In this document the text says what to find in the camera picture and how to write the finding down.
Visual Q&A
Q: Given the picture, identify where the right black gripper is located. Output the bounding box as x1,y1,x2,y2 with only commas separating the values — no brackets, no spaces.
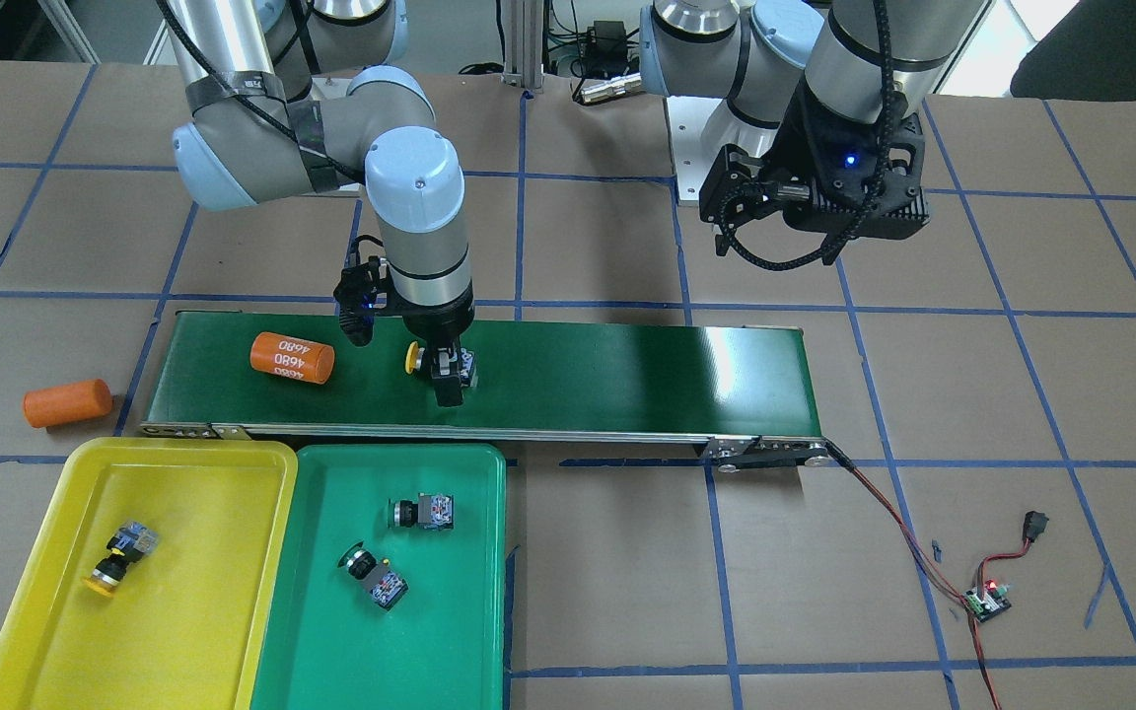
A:
333,252,476,407

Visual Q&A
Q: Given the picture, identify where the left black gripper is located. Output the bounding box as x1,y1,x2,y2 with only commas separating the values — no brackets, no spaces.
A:
699,85,930,259

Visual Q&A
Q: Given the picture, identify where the yellow push button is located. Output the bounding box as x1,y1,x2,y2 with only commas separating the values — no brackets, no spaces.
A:
404,340,476,390
82,521,159,598

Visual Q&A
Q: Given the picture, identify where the orange cylinder marked 4680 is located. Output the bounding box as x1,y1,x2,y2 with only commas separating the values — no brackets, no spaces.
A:
248,331,335,384

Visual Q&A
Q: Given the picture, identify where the green push button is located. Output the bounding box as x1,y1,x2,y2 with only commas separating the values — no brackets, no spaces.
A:
387,491,456,532
335,542,409,611

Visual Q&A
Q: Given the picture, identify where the plain orange cylinder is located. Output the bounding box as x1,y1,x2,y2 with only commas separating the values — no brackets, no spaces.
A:
22,379,114,428

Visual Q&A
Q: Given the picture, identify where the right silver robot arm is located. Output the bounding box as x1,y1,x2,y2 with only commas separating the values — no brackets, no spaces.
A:
158,1,474,407

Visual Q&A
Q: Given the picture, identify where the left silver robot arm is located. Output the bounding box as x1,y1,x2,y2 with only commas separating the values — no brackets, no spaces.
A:
638,1,986,272

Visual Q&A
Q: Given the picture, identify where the green conveyor belt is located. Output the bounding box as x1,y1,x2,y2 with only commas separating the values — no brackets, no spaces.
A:
140,311,830,468

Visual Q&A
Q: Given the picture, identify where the green plastic tray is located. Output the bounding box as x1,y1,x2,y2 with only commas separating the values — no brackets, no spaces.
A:
251,444,506,709

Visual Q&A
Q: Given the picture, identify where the yellow plastic tray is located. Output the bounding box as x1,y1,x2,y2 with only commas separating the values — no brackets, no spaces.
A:
0,438,296,709

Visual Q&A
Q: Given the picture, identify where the small motor controller board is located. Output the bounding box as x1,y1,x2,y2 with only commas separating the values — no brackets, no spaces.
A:
964,580,1013,623

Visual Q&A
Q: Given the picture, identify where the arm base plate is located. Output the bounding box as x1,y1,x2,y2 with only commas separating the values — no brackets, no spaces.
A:
666,97,730,206

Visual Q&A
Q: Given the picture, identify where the aluminium frame post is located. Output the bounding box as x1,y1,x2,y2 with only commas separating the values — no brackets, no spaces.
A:
499,0,546,95

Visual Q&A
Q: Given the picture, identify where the red black power cable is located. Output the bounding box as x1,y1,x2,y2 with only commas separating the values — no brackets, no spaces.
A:
824,444,1034,710

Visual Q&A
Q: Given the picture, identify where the black rocker switch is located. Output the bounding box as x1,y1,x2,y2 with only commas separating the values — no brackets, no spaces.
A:
1022,511,1049,545

